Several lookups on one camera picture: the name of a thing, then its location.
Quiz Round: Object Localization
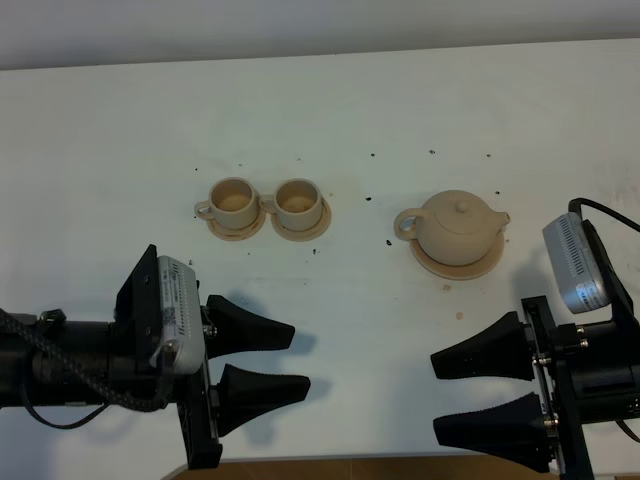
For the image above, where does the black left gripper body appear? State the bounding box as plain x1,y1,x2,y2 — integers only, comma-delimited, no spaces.
114,244,222,470

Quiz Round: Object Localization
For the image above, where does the right beige teacup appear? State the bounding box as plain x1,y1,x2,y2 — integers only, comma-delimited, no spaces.
259,178,323,233

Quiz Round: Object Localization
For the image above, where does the left cup saucer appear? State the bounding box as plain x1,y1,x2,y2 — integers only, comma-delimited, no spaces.
206,211,266,242

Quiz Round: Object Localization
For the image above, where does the left beige teacup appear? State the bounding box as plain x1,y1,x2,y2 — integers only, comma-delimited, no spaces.
194,177,259,230

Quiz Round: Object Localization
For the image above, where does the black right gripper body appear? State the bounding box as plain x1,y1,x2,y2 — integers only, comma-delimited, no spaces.
522,296,594,479

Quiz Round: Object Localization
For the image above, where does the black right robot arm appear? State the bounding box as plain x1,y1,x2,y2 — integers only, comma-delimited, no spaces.
431,296,639,479

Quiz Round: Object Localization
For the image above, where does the beige teacup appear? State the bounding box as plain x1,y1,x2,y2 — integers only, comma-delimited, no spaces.
194,177,259,230
259,178,323,233

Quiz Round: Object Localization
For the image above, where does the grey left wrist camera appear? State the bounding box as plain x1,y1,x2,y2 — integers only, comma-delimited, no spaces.
150,255,206,376

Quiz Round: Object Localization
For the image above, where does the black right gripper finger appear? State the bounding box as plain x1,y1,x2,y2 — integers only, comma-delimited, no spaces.
433,393,550,473
431,311,534,381

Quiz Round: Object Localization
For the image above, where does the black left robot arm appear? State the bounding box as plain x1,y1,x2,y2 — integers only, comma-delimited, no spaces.
1,246,311,470

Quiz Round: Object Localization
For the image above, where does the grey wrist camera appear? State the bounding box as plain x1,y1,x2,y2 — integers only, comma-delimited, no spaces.
150,255,206,376
543,212,610,314

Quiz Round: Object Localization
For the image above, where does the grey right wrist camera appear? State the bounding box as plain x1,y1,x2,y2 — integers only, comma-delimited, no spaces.
543,212,610,314

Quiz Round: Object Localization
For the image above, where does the beige teapot saucer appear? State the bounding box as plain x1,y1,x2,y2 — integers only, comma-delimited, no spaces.
409,232,505,281

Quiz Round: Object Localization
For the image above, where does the right cup saucer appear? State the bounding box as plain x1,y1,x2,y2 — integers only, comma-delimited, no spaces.
271,198,332,242

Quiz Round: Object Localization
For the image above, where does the beige ceramic teapot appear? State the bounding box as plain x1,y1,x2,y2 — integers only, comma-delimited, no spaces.
393,190,510,267

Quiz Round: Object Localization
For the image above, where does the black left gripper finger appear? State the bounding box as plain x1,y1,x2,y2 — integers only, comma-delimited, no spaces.
215,364,311,437
205,295,295,358

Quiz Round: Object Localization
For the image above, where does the cup saucer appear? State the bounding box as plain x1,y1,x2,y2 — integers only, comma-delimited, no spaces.
206,211,266,242
271,198,332,242

